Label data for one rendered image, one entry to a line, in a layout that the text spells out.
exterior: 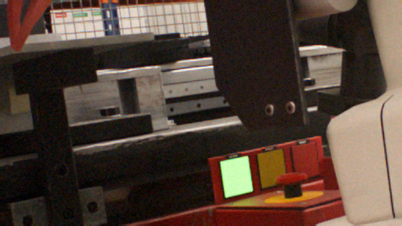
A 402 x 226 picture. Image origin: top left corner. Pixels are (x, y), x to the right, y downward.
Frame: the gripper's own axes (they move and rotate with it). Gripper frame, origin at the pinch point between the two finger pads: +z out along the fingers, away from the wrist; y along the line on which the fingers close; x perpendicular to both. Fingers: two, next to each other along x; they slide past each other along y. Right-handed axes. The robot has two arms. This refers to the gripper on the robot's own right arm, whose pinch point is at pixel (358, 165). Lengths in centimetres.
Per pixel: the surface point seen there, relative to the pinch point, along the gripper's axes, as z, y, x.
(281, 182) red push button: 0.7, 2.1, 11.5
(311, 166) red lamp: 2.7, 10.2, -2.3
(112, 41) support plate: -15.8, 14.3, 27.3
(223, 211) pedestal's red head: 5.4, 8.8, 14.7
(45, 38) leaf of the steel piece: -14.4, 29.3, 27.1
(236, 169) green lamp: 1.1, 10.8, 10.9
